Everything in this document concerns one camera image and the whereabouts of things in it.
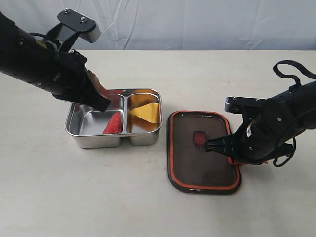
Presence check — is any dark translucent lunch box lid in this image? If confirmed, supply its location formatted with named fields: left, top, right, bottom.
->
left=166, top=111, right=242, bottom=195

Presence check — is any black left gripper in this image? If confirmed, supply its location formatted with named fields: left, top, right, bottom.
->
left=32, top=22, right=111, bottom=112

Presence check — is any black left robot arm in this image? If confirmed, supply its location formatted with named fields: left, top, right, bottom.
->
left=0, top=8, right=110, bottom=112

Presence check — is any yellow toy cheese wedge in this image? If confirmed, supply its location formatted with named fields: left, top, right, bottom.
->
left=130, top=102, right=159, bottom=123

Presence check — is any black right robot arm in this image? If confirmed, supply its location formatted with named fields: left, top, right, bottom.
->
left=205, top=82, right=316, bottom=165

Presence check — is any stainless steel lunch box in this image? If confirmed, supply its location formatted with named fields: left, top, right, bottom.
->
left=65, top=88, right=163, bottom=149

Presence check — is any red toy sausage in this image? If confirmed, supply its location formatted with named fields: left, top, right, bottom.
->
left=102, top=112, right=122, bottom=134

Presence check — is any blue-grey backdrop cloth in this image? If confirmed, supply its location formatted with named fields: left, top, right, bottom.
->
left=0, top=0, right=316, bottom=50

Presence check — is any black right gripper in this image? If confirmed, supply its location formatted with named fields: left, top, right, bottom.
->
left=205, top=96, right=296, bottom=165

